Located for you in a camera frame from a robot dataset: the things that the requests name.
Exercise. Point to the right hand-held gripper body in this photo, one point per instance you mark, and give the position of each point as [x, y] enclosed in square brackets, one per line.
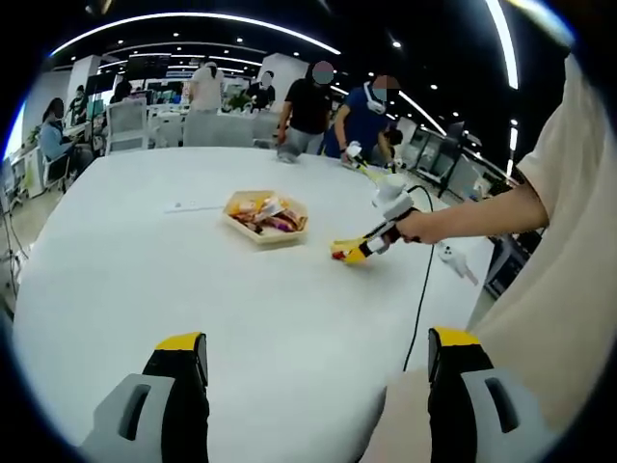
[393, 198]

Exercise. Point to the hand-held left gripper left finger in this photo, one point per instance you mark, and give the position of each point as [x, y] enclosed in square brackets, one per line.
[178, 386]

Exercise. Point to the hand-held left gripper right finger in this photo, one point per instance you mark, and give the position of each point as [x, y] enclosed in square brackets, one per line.
[453, 386]

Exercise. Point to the small red candy food packet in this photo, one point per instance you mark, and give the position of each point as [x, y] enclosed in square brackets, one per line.
[340, 254]

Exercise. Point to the yellow food tongs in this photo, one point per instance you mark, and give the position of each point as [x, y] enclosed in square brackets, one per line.
[344, 240]

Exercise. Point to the beige hexagonal food container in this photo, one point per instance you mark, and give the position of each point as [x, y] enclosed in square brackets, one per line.
[265, 241]

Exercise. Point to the pile of food snack packets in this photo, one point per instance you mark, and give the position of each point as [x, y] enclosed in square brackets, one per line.
[267, 214]

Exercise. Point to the person's right hand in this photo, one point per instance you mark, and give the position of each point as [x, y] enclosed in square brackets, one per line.
[419, 226]

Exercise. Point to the white game controller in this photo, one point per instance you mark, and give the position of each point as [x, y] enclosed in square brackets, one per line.
[455, 258]

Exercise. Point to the black tripod stand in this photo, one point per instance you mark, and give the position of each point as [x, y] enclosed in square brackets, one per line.
[463, 132]

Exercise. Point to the grey crumpled bag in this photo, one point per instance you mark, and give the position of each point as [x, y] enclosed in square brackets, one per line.
[288, 154]

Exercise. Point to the operator in beige shirt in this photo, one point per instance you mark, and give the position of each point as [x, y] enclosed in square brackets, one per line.
[569, 289]

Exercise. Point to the grey desk partition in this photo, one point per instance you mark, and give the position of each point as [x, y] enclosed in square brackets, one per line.
[217, 128]

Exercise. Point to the long ceiling light strip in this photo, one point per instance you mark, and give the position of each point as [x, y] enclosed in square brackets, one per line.
[508, 48]
[193, 15]

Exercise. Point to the white mesh office chair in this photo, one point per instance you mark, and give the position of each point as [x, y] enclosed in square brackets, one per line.
[126, 125]

